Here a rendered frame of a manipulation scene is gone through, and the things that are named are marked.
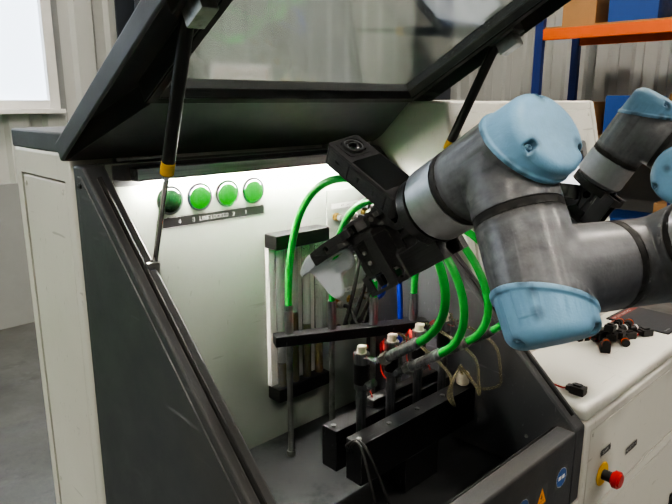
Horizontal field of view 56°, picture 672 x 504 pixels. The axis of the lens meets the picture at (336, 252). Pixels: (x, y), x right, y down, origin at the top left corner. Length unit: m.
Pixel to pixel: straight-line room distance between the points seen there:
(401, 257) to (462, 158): 0.16
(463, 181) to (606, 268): 0.13
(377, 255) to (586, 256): 0.22
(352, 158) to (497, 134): 0.20
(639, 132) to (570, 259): 0.57
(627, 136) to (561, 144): 0.54
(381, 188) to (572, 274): 0.22
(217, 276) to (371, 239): 0.62
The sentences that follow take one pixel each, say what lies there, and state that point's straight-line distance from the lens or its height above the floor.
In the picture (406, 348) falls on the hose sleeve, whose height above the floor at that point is 1.16.
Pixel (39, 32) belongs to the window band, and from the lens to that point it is 4.94.
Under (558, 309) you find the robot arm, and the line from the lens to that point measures 0.48.
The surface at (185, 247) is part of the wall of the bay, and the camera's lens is 1.17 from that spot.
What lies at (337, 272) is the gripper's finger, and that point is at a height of 1.36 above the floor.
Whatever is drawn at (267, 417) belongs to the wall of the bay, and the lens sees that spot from 1.41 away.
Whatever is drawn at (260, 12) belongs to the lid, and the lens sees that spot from 0.88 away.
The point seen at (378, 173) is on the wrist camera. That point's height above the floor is 1.48.
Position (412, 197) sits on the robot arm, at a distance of 0.58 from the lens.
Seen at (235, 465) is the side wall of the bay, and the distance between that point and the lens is 0.86.
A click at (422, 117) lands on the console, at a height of 1.51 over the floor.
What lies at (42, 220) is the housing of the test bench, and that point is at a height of 1.34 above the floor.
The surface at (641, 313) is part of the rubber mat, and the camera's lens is 1.92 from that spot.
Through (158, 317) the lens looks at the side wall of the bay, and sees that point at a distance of 0.93.
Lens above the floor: 1.55
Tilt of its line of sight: 14 degrees down
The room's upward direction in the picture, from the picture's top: straight up
